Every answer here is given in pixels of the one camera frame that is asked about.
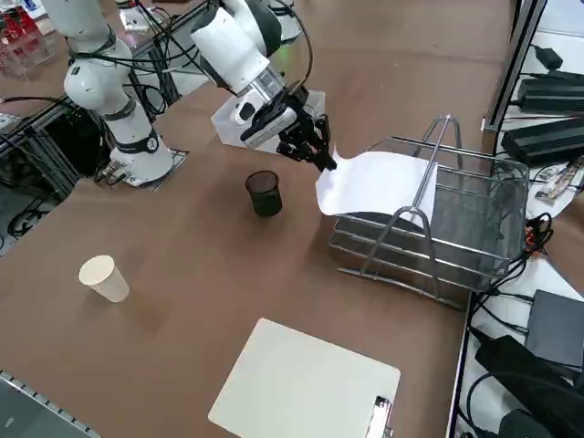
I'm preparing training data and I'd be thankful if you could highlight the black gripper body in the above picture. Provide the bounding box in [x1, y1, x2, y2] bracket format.
[239, 84, 317, 148]

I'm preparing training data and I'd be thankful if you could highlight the white A4 paper sheet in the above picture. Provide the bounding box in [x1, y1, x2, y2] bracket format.
[314, 143, 440, 225]

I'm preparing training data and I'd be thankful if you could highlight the silver mesh file organizer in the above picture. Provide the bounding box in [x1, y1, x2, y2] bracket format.
[327, 114, 531, 312]

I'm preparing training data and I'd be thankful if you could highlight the black mesh pen cup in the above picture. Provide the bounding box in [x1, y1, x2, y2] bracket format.
[245, 170, 284, 218]

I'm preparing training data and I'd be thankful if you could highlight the translucent plastic bin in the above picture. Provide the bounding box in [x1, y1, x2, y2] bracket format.
[210, 89, 327, 151]

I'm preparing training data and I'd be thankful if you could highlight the large black power adapter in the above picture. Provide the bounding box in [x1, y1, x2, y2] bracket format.
[517, 78, 584, 115]
[501, 116, 584, 168]

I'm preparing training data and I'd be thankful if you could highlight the white clipboard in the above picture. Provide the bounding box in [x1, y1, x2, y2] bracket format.
[207, 318, 402, 438]

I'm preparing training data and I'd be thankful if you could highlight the white paper cup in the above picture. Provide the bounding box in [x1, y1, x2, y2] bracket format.
[78, 255, 130, 304]

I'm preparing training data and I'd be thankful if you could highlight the small black power adapter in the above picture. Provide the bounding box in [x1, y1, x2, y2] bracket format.
[533, 45, 565, 70]

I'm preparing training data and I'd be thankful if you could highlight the clear box with red items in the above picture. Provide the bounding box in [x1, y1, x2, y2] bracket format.
[0, 8, 56, 83]

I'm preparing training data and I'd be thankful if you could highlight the dark grey flat box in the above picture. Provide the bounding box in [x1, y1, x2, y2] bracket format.
[524, 289, 584, 370]

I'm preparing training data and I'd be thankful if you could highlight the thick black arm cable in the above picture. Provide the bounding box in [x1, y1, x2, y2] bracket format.
[291, 8, 317, 92]

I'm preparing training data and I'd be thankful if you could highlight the aluminium frame post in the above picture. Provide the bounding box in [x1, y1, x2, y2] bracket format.
[483, 0, 548, 133]

